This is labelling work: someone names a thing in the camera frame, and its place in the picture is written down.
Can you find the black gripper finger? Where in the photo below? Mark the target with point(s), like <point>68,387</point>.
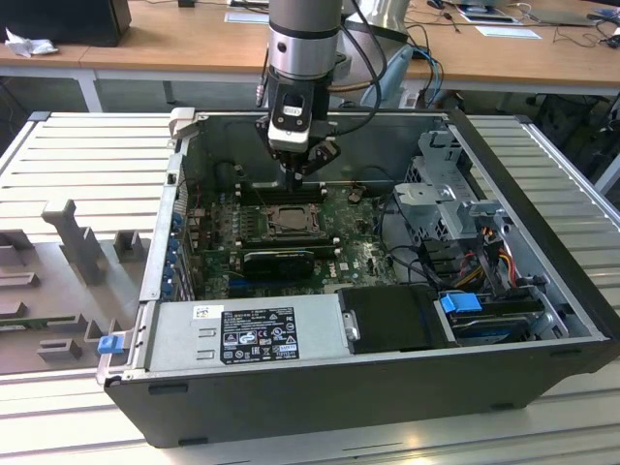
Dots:
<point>319,155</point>
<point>286,167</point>

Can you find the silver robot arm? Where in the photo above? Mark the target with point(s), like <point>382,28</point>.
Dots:
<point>302,39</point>

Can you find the CPU socket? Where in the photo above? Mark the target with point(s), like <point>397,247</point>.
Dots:
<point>290,220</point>

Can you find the black RAM stick row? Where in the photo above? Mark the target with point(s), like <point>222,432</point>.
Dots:
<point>290,239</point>
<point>271,195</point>

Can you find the pale blue teach pendant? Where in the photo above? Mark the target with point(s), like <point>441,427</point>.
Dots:
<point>392,77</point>

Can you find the black graphics card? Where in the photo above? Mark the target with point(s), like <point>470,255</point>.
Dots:
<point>278,265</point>

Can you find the green motherboard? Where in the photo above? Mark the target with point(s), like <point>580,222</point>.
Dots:
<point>358,247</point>

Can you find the white paper sheet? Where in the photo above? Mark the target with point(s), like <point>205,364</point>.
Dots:
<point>508,31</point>
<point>244,17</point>

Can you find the grey metal drive cage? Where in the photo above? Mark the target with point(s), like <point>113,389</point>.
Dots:
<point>436,203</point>

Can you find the wooden desk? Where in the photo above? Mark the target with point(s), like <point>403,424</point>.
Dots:
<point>194,43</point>

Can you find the grey power supply unit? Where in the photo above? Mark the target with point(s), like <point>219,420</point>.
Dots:
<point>252,334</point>

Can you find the black plastic shroud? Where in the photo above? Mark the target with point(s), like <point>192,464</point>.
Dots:
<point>392,319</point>

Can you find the hard disk in blue carrier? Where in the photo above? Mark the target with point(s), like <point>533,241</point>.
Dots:
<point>460,305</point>

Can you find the open black PC case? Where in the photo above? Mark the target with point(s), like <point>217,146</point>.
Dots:
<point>339,407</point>

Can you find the blue case latch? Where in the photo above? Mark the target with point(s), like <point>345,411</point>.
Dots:
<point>110,346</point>

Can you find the grey parts rack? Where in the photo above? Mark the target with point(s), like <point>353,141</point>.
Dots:
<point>58,290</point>

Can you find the black box on desk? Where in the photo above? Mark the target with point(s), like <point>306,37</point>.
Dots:
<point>63,19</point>

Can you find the crumpled white paper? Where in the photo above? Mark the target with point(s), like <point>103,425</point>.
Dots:
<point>29,44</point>

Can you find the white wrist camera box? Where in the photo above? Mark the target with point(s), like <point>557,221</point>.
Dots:
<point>289,121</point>

